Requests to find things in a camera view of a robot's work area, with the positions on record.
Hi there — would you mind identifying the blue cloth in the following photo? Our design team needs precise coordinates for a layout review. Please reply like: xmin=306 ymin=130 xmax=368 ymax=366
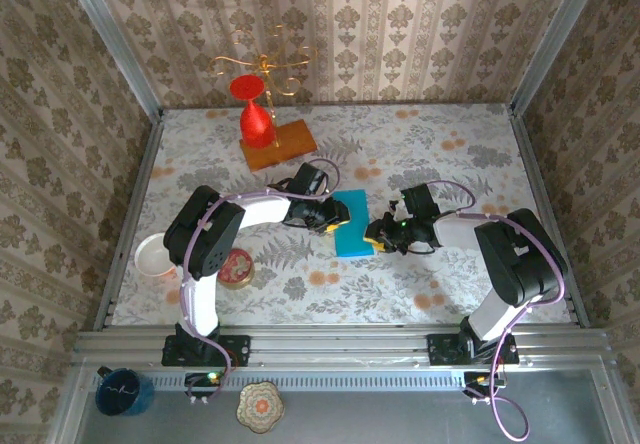
xmin=332 ymin=189 xmax=376 ymax=258

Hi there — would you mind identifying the round red gold tin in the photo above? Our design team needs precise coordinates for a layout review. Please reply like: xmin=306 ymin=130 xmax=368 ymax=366
xmin=216 ymin=247 xmax=256 ymax=291

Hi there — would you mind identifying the red wine glass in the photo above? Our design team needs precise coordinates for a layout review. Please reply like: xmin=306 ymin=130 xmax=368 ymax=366
xmin=229 ymin=74 xmax=277 ymax=150

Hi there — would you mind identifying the white bowl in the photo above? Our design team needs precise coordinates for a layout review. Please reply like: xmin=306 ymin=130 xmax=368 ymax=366
xmin=134 ymin=232 xmax=179 ymax=278

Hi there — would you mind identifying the flower-shaped patterned dish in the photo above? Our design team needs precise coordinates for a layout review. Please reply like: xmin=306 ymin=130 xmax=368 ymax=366
xmin=235 ymin=381 xmax=286 ymax=435

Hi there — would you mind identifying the dark blue mug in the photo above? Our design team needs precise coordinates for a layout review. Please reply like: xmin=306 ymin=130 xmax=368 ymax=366
xmin=94 ymin=366 xmax=156 ymax=418

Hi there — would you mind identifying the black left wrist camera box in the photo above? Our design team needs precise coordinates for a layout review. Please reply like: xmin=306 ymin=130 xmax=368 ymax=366
xmin=267 ymin=162 xmax=332 ymax=200

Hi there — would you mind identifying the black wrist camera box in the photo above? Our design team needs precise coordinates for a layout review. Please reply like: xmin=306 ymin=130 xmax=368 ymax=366
xmin=399 ymin=185 xmax=442 ymax=221
xmin=267 ymin=162 xmax=332 ymax=200

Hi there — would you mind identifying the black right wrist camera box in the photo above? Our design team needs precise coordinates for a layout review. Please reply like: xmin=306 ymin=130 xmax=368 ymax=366
xmin=399 ymin=185 xmax=442 ymax=221

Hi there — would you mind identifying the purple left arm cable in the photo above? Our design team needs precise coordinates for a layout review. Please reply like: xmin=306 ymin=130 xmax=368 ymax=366
xmin=180 ymin=158 xmax=342 ymax=405

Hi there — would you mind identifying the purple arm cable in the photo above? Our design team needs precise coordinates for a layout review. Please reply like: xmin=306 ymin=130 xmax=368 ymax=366
xmin=424 ymin=179 xmax=569 ymax=440
xmin=180 ymin=158 xmax=342 ymax=405

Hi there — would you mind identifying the gold wire rack wooden base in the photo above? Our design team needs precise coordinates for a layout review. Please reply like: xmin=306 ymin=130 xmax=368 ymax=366
xmin=207 ymin=23 xmax=320 ymax=173

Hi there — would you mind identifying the aluminium front rail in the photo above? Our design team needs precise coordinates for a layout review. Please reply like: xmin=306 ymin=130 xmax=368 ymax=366
xmin=72 ymin=326 xmax=619 ymax=370

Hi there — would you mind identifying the aluminium table side rail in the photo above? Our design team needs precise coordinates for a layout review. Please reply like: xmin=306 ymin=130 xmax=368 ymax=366
xmin=508 ymin=108 xmax=591 ymax=328
xmin=92 ymin=113 xmax=166 ymax=333

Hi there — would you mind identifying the slotted grey cable duct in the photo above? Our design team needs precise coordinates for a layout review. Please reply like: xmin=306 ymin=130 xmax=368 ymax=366
xmin=84 ymin=368 xmax=501 ymax=393

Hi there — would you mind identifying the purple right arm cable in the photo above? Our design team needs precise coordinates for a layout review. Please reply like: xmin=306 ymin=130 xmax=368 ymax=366
xmin=424 ymin=179 xmax=569 ymax=440

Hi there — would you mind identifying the aluminium frame post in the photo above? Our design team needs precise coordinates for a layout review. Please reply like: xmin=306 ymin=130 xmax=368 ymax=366
xmin=57 ymin=0 xmax=165 ymax=121
xmin=509 ymin=0 xmax=609 ymax=115

